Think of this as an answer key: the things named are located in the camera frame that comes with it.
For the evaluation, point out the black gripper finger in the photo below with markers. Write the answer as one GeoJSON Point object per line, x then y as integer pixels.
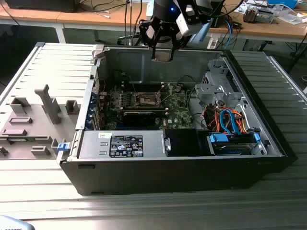
{"type": "Point", "coordinates": [146, 33]}
{"type": "Point", "coordinates": [177, 40]}

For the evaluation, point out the silver CPU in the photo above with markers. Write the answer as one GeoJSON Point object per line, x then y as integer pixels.
{"type": "Point", "coordinates": [163, 57]}

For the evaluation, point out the metal locking lever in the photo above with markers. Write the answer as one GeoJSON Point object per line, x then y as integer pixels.
{"type": "Point", "coordinates": [166, 99]}
{"type": "Point", "coordinates": [133, 85]}

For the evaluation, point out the CPU socket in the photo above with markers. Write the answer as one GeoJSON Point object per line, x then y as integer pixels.
{"type": "Point", "coordinates": [145, 99]}

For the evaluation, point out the white plastic box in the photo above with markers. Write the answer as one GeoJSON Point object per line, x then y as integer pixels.
{"type": "Point", "coordinates": [212, 45]}

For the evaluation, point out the black speaker box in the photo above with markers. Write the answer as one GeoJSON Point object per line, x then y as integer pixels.
{"type": "Point", "coordinates": [218, 22]}

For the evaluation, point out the coin cell battery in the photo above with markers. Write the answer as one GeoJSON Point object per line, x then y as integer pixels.
{"type": "Point", "coordinates": [178, 89]}

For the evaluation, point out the grey metal drive cage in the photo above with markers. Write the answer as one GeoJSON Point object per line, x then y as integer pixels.
{"type": "Point", "coordinates": [208, 92]}

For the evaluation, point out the white printed leaflet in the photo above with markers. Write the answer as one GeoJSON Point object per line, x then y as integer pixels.
{"type": "Point", "coordinates": [239, 8]}

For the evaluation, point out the green motherboard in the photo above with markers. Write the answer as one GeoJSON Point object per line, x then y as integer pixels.
{"type": "Point", "coordinates": [177, 112]}

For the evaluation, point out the wooden desk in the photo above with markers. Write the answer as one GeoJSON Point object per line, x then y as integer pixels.
{"type": "Point", "coordinates": [263, 28]}
{"type": "Point", "coordinates": [72, 16]}

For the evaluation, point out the black graphics card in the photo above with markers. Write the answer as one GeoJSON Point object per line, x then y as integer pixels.
{"type": "Point", "coordinates": [139, 118]}

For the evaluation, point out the grey metal device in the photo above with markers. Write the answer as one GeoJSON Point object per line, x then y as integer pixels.
{"type": "Point", "coordinates": [261, 15]}

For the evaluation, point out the black plastic shroud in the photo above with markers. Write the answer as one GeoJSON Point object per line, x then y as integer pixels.
{"type": "Point", "coordinates": [182, 142]}

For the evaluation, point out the black monitor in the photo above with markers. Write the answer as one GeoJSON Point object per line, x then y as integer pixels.
{"type": "Point", "coordinates": [40, 4]}

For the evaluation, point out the blue box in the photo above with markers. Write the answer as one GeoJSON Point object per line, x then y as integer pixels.
{"type": "Point", "coordinates": [285, 2]}

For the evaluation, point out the clear plastic bag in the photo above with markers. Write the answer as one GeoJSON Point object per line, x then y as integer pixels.
{"type": "Point", "coordinates": [291, 18]}

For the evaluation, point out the hard disk in blue carrier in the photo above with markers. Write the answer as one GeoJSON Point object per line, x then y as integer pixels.
{"type": "Point", "coordinates": [230, 149]}

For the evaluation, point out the grey power supply unit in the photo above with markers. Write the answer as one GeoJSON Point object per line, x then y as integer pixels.
{"type": "Point", "coordinates": [96, 143]}

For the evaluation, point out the black PC case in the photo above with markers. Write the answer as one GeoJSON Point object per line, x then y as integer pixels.
{"type": "Point", "coordinates": [168, 177]}

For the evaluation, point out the blue case latch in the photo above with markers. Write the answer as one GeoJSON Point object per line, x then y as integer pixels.
{"type": "Point", "coordinates": [62, 146]}

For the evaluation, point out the grey parts rack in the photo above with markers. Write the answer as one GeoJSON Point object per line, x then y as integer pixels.
{"type": "Point", "coordinates": [36, 129]}

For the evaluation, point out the green RAM stick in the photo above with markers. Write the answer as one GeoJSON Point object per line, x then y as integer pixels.
{"type": "Point", "coordinates": [18, 140]}

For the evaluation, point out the small black part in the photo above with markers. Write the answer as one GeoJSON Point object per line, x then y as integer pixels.
{"type": "Point", "coordinates": [3, 151]}

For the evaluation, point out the pale grey rounded device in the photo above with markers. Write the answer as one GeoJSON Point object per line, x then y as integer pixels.
{"type": "Point", "coordinates": [12, 222]}

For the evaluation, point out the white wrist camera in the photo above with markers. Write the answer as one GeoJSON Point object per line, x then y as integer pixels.
{"type": "Point", "coordinates": [185, 25]}

